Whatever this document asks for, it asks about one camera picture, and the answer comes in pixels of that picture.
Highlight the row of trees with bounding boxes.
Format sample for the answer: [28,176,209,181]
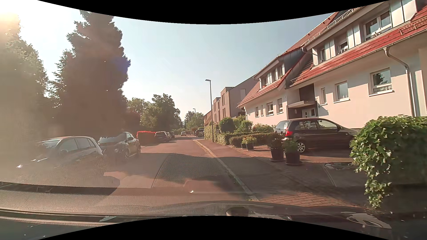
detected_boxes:
[127,93,205,135]

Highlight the tall dark conifer tree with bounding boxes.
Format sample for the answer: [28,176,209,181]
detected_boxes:
[50,10,131,139]

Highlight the dark hatchback car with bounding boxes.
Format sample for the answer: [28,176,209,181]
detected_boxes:
[97,132,141,164]

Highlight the brown flat-roofed building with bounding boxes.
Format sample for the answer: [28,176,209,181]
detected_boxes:
[204,76,258,126]

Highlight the large broadleaf tree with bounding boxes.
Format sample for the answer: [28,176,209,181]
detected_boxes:
[0,13,54,157]

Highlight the silver small car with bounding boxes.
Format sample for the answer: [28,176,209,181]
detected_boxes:
[16,136,104,169]

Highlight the car's own bonnet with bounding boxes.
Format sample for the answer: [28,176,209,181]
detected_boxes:
[0,200,427,240]

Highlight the grey lamp post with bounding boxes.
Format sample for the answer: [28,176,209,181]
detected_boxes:
[205,79,215,143]

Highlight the green garden bushes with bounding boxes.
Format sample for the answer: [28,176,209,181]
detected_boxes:
[218,115,275,134]

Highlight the dark estate car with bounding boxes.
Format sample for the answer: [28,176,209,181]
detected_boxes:
[274,118,360,153]

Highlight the red-leaved hedge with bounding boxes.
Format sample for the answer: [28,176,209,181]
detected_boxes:
[136,131,157,146]

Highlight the ivy-covered green hedge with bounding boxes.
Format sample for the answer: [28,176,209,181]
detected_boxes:
[350,115,427,209]

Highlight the low green hedge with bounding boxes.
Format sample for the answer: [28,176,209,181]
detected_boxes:
[203,125,283,147]

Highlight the white house with red roof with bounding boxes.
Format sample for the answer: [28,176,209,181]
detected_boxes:
[238,0,427,130]

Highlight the potted plant in dark pot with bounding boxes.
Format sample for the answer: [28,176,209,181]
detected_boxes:
[242,136,257,151]
[282,138,303,166]
[267,136,285,162]

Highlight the red brick pavement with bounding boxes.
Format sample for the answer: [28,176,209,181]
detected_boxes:
[193,138,377,208]

